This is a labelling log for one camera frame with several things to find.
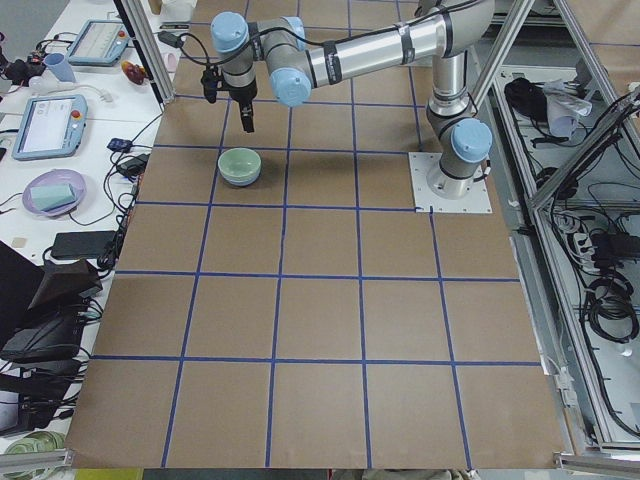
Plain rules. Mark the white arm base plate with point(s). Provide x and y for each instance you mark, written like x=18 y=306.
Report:
x=434 y=192

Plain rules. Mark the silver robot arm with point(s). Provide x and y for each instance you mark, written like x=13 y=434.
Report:
x=444 y=32

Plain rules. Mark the far blue teach pendant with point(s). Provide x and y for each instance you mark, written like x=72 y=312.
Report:
x=99 y=43

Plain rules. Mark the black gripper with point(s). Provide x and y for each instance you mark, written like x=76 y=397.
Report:
x=244 y=93

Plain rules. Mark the blue bowl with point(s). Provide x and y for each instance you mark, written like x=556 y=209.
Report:
x=241 y=181

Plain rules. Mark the black power adapter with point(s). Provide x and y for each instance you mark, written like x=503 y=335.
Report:
x=133 y=166

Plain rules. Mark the black smartphone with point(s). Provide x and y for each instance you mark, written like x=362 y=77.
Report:
x=81 y=245

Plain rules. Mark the green bowl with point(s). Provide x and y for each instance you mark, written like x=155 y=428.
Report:
x=239 y=162

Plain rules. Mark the black laptop stand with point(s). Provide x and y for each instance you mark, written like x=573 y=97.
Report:
x=32 y=296

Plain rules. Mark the blue teach pendant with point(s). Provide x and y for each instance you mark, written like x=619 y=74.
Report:
x=51 y=127
x=99 y=43

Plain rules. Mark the teal sponge block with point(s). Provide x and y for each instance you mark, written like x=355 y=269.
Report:
x=49 y=197

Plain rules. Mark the near blue teach pendant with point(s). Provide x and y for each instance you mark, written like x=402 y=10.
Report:
x=51 y=127

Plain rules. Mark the red yellow toy fruit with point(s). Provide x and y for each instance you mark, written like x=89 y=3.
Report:
x=134 y=73

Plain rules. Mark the aluminium frame post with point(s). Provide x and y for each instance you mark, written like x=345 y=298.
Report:
x=136 y=23

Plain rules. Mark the purple plate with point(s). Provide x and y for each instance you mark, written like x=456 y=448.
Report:
x=56 y=176

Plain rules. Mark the light blue plastic cup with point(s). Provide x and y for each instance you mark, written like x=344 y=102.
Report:
x=58 y=64

